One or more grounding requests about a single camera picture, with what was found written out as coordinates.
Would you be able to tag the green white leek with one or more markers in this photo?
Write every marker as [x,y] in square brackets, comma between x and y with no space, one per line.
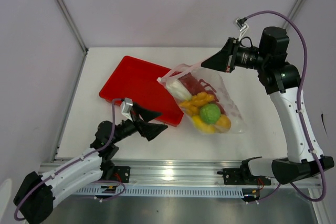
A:
[177,90]

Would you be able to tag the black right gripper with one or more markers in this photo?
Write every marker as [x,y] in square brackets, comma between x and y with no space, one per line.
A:
[222,61]

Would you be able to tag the left aluminium frame post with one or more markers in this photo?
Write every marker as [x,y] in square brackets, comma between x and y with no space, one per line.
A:
[71,24]

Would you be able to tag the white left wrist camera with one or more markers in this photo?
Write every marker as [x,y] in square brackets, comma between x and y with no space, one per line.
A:
[126,107]

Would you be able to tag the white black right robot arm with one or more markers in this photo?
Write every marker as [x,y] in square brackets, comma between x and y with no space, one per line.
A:
[281,80]

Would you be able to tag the green custard apple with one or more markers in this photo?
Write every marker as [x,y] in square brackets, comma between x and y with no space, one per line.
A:
[210,113]

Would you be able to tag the red plastic tray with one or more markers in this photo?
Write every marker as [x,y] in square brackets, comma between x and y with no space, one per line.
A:
[137,79]

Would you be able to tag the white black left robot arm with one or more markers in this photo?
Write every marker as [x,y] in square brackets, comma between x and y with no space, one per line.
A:
[40,194]

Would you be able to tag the yellow ginger root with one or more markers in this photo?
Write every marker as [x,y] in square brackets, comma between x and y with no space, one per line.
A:
[192,106]

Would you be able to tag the white slotted cable duct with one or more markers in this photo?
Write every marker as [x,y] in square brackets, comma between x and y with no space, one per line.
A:
[161,191]

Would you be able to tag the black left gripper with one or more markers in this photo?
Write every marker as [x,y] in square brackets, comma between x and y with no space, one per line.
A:
[148,130]

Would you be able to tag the clear zip top bag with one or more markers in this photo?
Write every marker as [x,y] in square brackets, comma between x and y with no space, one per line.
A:
[198,79]

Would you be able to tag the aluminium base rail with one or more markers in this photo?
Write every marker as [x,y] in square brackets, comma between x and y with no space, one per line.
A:
[175,173]

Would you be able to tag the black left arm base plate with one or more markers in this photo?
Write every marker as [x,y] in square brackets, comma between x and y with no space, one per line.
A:
[117,173]

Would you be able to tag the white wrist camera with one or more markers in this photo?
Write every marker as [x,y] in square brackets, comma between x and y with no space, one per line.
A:
[126,107]
[242,26]

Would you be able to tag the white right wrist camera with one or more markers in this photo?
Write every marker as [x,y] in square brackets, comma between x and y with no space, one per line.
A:
[242,26]

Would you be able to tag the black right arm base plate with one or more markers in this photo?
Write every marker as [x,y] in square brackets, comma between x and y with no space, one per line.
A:
[236,176]

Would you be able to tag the yellow lemon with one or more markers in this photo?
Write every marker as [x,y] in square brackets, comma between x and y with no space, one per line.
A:
[203,127]

